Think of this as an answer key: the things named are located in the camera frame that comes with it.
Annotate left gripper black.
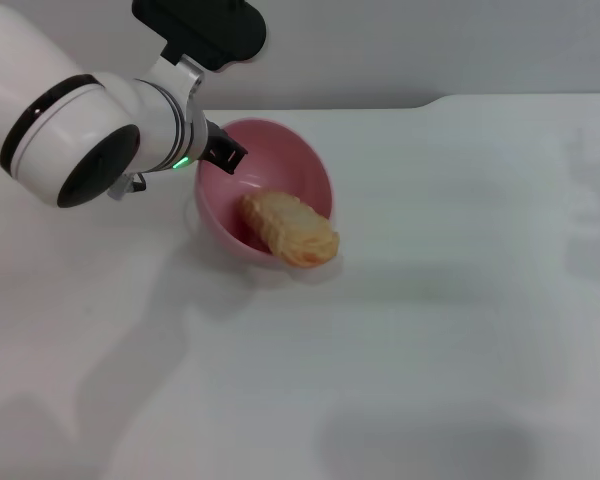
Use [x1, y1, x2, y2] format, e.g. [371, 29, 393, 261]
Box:
[199, 117, 249, 177]

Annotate pink plastic bowl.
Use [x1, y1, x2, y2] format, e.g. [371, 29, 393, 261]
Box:
[193, 117, 337, 272]

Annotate orange ridged bread loaf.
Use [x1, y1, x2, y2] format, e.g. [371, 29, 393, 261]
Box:
[238, 189, 341, 269]

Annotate left silver camera bracket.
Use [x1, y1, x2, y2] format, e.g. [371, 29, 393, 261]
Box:
[152, 51, 205, 111]

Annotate left arm cable with plug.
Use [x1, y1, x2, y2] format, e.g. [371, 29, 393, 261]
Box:
[106, 171, 149, 201]

